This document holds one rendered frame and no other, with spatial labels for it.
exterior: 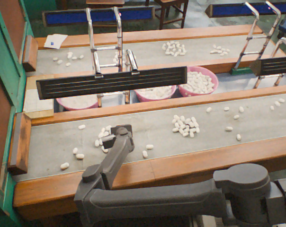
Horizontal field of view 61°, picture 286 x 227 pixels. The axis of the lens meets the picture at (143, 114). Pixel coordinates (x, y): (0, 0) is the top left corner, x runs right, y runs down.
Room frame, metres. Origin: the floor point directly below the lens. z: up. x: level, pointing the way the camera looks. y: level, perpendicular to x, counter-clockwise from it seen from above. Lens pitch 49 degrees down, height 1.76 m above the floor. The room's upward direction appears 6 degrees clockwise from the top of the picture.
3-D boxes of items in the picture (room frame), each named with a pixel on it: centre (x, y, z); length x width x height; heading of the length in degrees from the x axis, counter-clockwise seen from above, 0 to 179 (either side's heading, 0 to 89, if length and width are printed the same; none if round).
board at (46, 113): (0.93, 0.58, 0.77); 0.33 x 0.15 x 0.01; 17
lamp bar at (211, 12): (1.60, -0.63, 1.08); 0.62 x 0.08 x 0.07; 107
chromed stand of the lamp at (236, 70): (1.53, -0.66, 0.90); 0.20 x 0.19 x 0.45; 107
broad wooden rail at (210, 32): (1.70, -0.04, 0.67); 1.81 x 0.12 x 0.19; 107
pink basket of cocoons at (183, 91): (1.21, -0.31, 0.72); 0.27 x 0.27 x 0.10
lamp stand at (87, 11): (1.24, 0.27, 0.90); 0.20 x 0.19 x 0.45; 107
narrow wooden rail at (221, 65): (1.33, -0.16, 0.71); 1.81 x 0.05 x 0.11; 107
